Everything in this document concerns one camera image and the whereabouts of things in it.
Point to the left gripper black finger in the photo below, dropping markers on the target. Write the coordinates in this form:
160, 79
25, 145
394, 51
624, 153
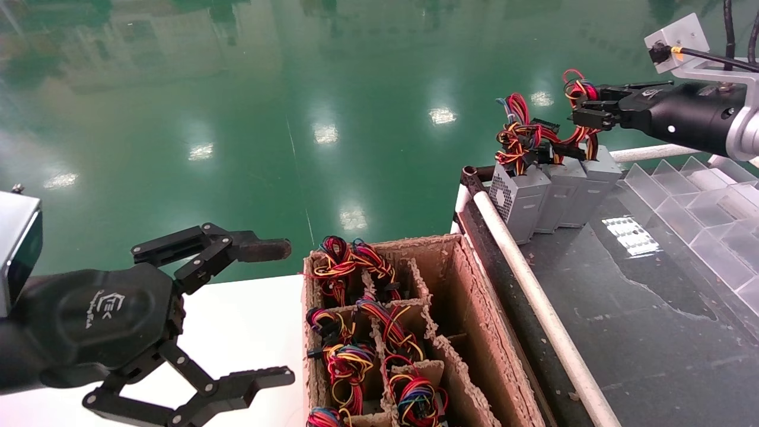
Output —
261, 249

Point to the brown cardboard box with dividers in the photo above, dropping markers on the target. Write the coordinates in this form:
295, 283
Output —
468, 296

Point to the black pipe corner joint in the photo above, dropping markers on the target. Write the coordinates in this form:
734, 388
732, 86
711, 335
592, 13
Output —
469, 175

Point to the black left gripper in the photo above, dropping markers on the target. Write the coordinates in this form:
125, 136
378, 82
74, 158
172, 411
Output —
98, 320

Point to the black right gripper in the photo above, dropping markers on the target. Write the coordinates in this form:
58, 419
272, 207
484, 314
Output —
688, 115

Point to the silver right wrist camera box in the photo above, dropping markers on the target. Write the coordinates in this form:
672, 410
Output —
679, 35

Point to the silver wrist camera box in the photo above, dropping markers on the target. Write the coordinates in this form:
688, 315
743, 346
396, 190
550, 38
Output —
15, 249
679, 35

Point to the clear acrylic divider tray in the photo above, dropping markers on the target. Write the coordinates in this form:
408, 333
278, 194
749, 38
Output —
699, 225

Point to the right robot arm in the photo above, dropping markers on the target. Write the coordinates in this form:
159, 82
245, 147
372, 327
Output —
748, 127

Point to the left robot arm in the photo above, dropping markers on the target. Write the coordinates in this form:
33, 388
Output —
12, 362

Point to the white pipe table leg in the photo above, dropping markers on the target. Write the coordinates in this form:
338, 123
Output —
459, 207

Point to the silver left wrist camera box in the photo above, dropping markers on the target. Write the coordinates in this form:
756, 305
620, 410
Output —
15, 249

